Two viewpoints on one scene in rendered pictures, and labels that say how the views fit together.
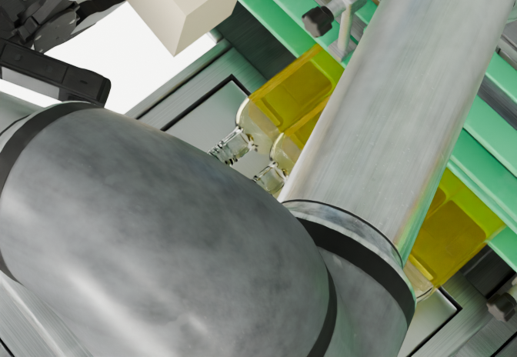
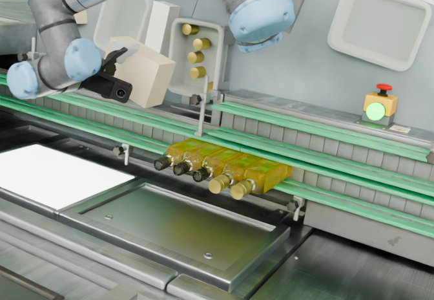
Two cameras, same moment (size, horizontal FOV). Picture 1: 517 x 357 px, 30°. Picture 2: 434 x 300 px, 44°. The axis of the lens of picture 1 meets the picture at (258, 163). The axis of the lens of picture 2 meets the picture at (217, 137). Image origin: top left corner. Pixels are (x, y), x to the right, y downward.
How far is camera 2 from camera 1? 104 cm
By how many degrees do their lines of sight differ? 53
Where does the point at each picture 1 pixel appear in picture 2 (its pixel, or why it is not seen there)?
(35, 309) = (75, 240)
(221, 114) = (144, 192)
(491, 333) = (290, 240)
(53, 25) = (110, 68)
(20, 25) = not seen: hidden behind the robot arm
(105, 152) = not seen: outside the picture
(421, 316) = (259, 231)
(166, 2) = (149, 67)
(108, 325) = not seen: outside the picture
